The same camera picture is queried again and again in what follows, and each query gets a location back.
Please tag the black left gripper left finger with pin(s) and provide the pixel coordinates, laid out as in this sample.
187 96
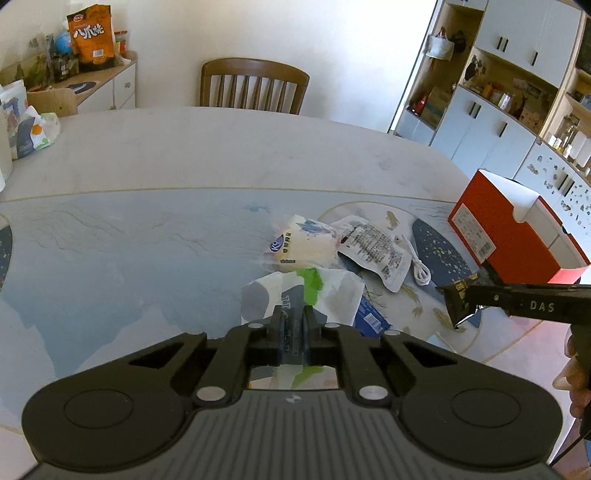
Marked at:
223 365

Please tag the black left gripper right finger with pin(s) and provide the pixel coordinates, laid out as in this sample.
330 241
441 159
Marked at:
359 361

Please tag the blue white small packet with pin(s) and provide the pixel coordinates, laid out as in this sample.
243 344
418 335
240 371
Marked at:
368 321

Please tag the white green grey tissue pack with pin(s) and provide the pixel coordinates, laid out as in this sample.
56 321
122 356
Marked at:
334 294

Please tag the white printed snack pouch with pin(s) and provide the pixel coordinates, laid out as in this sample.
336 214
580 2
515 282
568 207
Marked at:
372 249

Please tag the blueberry bread clear package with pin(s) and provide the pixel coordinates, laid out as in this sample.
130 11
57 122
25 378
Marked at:
303 243

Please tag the black gold snack packet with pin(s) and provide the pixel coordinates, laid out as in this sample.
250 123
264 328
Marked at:
459 304

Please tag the person's right hand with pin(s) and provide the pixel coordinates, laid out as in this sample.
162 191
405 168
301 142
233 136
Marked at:
575 378

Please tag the red and white cardboard box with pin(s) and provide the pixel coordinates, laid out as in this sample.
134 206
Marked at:
512 230

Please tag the patterned blue table mat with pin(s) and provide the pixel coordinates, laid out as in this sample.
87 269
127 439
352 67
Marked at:
87 278

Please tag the brown wooden chair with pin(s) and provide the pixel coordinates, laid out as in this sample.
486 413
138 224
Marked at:
252 84

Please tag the hanging tote bag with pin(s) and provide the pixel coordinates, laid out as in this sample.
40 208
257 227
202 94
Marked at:
439 46

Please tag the white sideboard cabinet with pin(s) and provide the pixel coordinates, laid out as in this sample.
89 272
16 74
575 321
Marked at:
97 91

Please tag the colourful tissue pack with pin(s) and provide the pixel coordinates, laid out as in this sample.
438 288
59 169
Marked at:
36 131

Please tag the orange snack bag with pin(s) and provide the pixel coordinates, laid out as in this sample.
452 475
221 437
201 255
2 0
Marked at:
92 38

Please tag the globe ornament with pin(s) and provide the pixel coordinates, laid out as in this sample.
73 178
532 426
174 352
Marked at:
63 43

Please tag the white wall cabinet unit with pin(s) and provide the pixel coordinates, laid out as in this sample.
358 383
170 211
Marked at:
513 100

